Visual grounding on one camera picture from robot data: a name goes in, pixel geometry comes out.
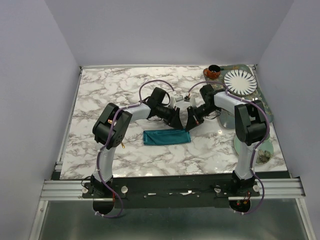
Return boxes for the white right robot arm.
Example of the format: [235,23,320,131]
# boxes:
[185,84,270,196]

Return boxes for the dark floral placemat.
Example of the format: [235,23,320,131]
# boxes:
[203,64,274,130]

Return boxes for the aluminium frame rail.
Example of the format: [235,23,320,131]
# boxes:
[40,178,306,202]

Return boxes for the mint green floral plate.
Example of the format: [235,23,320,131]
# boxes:
[233,136,274,166]

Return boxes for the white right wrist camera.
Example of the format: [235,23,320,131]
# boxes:
[184,96,196,107]

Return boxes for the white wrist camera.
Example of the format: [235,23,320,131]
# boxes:
[184,96,196,107]
[169,95,184,108]

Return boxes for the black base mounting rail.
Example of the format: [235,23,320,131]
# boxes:
[82,173,260,209]

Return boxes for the teal cloth napkin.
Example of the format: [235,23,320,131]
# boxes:
[143,129,191,146]

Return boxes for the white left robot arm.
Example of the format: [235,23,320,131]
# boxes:
[90,87,183,198]

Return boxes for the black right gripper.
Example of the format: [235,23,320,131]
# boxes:
[185,103,219,132]

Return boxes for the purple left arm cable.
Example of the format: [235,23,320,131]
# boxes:
[94,79,178,219]

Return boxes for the orange black cup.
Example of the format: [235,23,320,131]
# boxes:
[203,65,221,80]

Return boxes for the white striped plate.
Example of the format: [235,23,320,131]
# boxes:
[223,69,258,96]

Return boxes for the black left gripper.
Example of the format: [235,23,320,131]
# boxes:
[156,104,184,131]

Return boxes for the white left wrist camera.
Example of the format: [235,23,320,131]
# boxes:
[169,95,184,108]

